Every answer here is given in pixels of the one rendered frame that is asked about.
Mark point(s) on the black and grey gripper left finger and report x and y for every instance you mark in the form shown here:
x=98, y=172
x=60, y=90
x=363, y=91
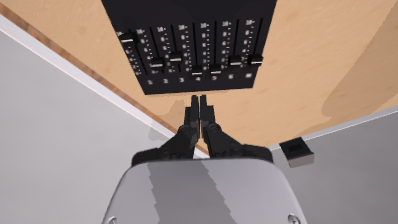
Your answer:
x=181, y=145

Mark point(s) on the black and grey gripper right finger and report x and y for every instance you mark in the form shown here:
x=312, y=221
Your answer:
x=221, y=143

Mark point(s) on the black lighting desk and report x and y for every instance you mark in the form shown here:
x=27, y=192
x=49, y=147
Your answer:
x=199, y=36

